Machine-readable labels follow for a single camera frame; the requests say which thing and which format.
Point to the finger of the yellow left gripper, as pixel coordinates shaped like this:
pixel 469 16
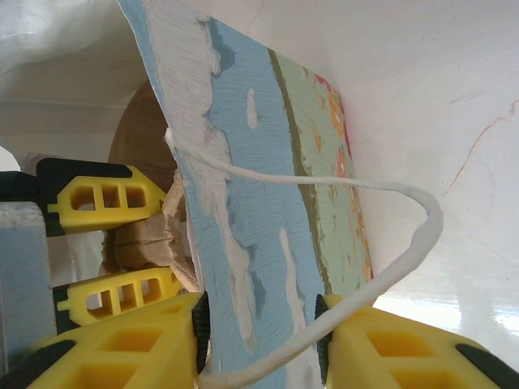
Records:
pixel 87 216
pixel 158 285

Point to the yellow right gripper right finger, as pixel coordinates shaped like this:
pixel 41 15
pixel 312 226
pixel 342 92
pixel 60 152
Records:
pixel 405 356

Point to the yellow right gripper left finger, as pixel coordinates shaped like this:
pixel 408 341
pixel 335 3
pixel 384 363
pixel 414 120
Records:
pixel 121 348

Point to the floral paper gift bag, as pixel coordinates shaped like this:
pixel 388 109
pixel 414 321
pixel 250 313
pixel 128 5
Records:
pixel 259 202

